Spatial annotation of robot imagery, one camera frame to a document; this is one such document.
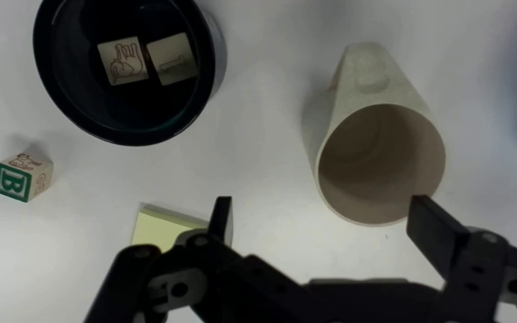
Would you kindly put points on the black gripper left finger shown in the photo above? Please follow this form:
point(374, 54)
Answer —
point(211, 288)

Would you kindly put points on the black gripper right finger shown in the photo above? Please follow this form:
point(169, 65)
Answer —
point(480, 275)

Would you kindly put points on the white mug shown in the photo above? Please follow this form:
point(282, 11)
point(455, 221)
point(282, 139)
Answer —
point(385, 90)

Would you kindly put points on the dark green mug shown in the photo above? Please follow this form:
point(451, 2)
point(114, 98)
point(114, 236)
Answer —
point(67, 90)

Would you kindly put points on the yellow sticky note pad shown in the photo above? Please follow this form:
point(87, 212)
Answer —
point(157, 229)

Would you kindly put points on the wooden letter block green B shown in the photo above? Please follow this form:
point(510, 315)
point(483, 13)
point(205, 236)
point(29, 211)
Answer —
point(24, 177)

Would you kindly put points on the plain wooden block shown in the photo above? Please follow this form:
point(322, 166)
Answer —
point(171, 58)

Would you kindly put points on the wooden picture block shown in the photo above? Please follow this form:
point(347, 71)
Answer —
point(123, 62)

